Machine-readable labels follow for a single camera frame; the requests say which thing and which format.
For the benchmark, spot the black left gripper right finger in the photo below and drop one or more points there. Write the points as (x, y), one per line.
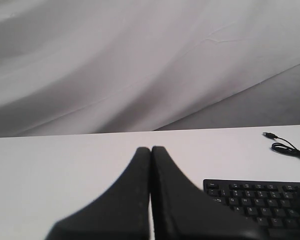
(182, 211)

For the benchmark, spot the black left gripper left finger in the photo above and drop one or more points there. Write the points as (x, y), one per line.
(121, 212)

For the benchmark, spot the black computer keyboard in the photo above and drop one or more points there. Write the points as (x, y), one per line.
(269, 204)

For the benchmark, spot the white draped backdrop cloth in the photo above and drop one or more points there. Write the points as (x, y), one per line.
(76, 67)

